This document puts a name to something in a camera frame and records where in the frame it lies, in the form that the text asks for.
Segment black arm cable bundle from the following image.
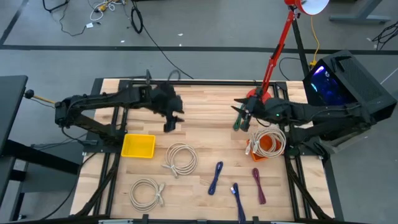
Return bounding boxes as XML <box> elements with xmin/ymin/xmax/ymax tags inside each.
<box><xmin>74</xmin><ymin>151</ymin><xmax>123</xmax><ymax>218</ymax></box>
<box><xmin>284</xmin><ymin>155</ymin><xmax>334</xmax><ymax>221</ymax></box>

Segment white floor cable pile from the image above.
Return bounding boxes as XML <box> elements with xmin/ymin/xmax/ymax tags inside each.
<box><xmin>89</xmin><ymin>0</ymin><xmax>124</xmax><ymax>22</ymax></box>

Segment green braided USB cable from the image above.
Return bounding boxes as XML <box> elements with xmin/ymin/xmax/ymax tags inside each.
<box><xmin>233</xmin><ymin>104</ymin><xmax>249</xmax><ymax>131</ymax></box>

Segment black coiled floor cable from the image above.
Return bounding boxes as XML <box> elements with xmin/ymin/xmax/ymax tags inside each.
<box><xmin>129</xmin><ymin>0</ymin><xmax>195</xmax><ymax>80</ymax></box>

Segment yellow plastic basket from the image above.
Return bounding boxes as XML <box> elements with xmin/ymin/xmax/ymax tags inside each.
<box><xmin>121</xmin><ymin>133</ymin><xmax>157</xmax><ymax>159</ymax></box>

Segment yellow rod with black knob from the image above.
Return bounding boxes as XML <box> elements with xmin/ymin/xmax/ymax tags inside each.
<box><xmin>24</xmin><ymin>89</ymin><xmax>57</xmax><ymax>105</ymax></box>

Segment black side desk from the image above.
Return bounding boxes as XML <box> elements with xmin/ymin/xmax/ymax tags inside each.
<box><xmin>0</xmin><ymin>75</ymin><xmax>80</xmax><ymax>218</ymax></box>

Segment blue braided USB cable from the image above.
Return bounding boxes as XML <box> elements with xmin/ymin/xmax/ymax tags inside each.
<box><xmin>207</xmin><ymin>161</ymin><xmax>224</xmax><ymax>196</ymax></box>
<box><xmin>230</xmin><ymin>182</ymin><xmax>247</xmax><ymax>224</ymax></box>

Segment black floor cable tangle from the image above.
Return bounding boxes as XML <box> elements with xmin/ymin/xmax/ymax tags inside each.
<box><xmin>371</xmin><ymin>21</ymin><xmax>398</xmax><ymax>50</ymax></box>

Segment yellow power cord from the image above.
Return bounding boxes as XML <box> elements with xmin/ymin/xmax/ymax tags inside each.
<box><xmin>309</xmin><ymin>15</ymin><xmax>321</xmax><ymax>68</ymax></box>

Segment red desk lamp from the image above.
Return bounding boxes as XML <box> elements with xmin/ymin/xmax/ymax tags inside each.
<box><xmin>247</xmin><ymin>0</ymin><xmax>330</xmax><ymax>104</ymax></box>

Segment orange plastic basket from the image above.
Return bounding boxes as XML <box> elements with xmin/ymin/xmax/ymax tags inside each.
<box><xmin>246</xmin><ymin>133</ymin><xmax>289</xmax><ymax>162</ymax></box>

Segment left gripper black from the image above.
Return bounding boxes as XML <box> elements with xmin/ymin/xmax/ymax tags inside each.
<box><xmin>146</xmin><ymin>82</ymin><xmax>185</xmax><ymax>133</ymax></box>

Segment maroon braided USB cable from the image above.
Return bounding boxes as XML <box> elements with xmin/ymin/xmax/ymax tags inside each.
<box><xmin>251</xmin><ymin>167</ymin><xmax>267</xmax><ymax>205</ymax></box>

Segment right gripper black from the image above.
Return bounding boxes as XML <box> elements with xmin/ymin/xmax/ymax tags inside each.
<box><xmin>231</xmin><ymin>95</ymin><xmax>276</xmax><ymax>131</ymax></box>

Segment grey table leg base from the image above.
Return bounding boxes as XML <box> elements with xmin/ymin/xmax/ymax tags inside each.
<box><xmin>328</xmin><ymin>0</ymin><xmax>392</xmax><ymax>24</ymax></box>

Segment black computer tower blue light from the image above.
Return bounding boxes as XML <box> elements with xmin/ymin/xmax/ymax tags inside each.
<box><xmin>303</xmin><ymin>50</ymin><xmax>398</xmax><ymax>125</ymax></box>

